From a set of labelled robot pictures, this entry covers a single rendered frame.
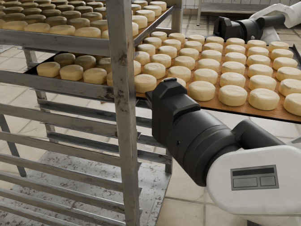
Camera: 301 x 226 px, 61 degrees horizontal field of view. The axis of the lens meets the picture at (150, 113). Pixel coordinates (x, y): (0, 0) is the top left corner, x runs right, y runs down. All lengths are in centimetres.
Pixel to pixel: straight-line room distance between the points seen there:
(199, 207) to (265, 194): 102
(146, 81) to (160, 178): 73
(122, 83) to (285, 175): 28
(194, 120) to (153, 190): 80
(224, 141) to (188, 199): 98
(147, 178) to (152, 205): 14
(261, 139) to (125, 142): 27
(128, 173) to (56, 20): 37
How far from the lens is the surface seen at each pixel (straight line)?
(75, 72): 57
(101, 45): 46
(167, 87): 40
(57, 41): 51
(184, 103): 39
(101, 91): 50
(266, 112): 49
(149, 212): 106
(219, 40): 77
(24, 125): 192
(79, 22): 59
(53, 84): 55
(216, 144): 33
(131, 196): 62
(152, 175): 118
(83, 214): 84
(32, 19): 66
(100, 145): 123
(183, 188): 134
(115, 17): 40
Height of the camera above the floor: 102
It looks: 34 degrees down
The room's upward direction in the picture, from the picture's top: straight up
